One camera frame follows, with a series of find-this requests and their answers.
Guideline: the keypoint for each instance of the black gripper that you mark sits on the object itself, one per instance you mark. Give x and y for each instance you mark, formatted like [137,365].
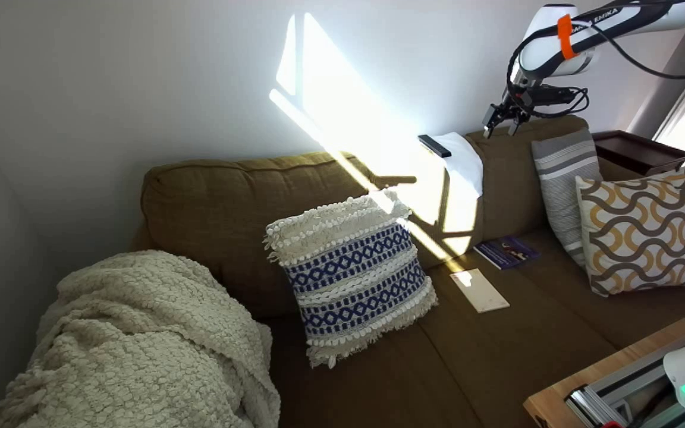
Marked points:
[518,104]

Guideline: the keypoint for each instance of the black remote control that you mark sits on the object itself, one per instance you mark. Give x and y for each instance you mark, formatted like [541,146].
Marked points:
[433,146]

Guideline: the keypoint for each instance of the white cloth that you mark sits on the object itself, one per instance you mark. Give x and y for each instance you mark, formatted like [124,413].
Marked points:
[464,163]

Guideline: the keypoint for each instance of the grey striped pillow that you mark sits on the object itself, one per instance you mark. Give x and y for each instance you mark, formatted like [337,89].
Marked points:
[561,180]

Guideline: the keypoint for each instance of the dark blue booklet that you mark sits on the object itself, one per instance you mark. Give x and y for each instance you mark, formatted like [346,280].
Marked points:
[506,252]

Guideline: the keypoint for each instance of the dark wooden side table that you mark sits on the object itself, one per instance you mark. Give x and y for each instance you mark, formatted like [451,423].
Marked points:
[640,153]

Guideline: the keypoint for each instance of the yellow grey wave pattern pillow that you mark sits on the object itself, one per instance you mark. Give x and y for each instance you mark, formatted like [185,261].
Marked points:
[640,233]

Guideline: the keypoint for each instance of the blue white woven pillow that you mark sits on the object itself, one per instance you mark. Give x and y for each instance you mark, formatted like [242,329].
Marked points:
[356,276]

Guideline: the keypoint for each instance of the brown fabric sofa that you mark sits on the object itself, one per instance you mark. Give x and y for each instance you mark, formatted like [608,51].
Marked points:
[487,356]

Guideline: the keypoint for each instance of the light wooden robot table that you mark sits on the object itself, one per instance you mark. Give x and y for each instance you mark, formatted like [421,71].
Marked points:
[565,396]

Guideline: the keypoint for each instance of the cream knitted blanket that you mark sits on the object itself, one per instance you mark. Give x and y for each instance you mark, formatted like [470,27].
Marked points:
[137,341]

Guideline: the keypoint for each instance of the aluminium rail frame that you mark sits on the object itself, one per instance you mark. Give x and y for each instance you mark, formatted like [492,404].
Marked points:
[619,393]

